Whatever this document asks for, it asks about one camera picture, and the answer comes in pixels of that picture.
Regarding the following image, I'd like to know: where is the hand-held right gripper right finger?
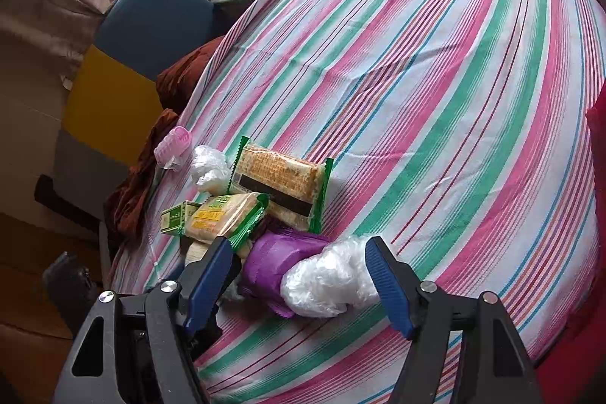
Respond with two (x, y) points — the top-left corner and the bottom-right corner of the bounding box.
(364, 236), (545, 404)

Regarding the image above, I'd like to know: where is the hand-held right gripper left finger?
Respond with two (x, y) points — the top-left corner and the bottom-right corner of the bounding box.
(50, 236), (235, 404)

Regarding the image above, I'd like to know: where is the white plastic bag roll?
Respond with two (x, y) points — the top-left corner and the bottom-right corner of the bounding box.
(280, 235), (382, 318)

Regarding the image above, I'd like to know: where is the large green cracker packet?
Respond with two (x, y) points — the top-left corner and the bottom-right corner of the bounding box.
(227, 136), (334, 234)

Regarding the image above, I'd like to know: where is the flat white packet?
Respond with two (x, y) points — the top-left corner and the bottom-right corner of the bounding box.
(184, 240), (211, 267)

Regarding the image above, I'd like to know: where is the yellow cracker packet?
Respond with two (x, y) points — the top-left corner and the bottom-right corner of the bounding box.
(184, 192), (270, 244)

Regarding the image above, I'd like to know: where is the small green box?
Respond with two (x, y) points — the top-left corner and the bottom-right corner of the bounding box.
(158, 200), (202, 237)

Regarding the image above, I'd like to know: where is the white plastic bag bundle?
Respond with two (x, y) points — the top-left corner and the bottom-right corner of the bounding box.
(190, 145), (233, 194)

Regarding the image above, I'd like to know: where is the pink hair curler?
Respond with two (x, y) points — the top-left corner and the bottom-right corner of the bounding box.
(154, 126), (192, 170)

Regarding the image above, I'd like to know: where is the striped bedsheet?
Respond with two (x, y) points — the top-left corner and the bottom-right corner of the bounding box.
(106, 0), (606, 404)

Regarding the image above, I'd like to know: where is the brown blanket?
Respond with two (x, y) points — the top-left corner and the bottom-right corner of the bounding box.
(103, 42), (228, 239)

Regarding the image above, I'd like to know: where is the blue yellow grey chair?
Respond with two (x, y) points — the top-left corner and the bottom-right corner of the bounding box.
(52, 0), (228, 222)

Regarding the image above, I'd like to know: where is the red cloth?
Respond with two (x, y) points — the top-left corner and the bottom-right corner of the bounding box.
(525, 0), (606, 404)

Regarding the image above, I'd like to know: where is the pink patterned curtain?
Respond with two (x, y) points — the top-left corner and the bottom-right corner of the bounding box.
(0, 0), (119, 59)

